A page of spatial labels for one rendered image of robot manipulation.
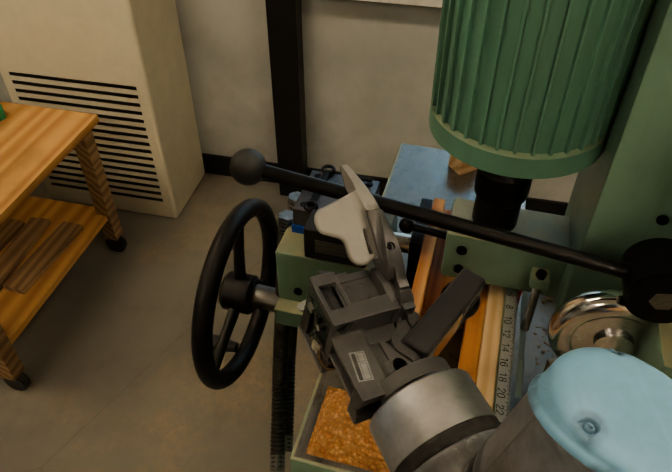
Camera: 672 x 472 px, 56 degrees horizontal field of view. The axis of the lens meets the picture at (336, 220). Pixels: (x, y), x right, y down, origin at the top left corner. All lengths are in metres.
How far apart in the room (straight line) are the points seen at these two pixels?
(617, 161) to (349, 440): 0.38
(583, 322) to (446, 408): 0.23
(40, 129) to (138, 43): 0.37
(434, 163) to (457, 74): 0.48
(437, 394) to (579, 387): 0.15
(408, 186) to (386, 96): 1.17
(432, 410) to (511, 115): 0.26
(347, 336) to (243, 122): 1.89
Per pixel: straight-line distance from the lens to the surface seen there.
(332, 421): 0.70
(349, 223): 0.54
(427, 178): 1.02
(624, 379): 0.37
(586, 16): 0.54
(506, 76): 0.56
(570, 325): 0.66
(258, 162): 0.58
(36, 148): 1.91
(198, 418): 1.81
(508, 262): 0.75
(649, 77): 0.57
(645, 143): 0.61
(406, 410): 0.47
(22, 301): 1.98
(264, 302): 0.93
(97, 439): 1.85
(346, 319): 0.50
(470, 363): 0.73
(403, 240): 0.82
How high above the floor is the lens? 1.52
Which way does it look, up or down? 42 degrees down
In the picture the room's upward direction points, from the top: straight up
